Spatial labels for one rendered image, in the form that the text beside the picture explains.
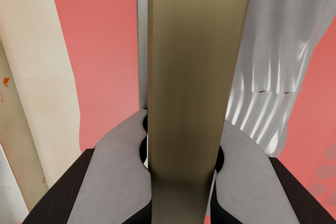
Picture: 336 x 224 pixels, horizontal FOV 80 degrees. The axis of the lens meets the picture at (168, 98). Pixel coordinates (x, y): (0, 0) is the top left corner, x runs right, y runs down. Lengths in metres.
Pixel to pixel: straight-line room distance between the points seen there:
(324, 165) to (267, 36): 0.16
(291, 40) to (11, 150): 0.25
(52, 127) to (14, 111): 0.03
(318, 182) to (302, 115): 0.10
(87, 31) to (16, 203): 0.19
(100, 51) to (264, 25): 0.13
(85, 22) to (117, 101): 0.07
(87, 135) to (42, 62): 0.08
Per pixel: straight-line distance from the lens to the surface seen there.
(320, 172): 0.29
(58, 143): 0.25
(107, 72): 0.18
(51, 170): 0.28
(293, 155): 0.26
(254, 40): 0.17
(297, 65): 0.20
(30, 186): 0.27
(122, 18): 0.17
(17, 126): 0.24
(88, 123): 0.22
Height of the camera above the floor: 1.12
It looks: 63 degrees down
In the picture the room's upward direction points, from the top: 177 degrees counter-clockwise
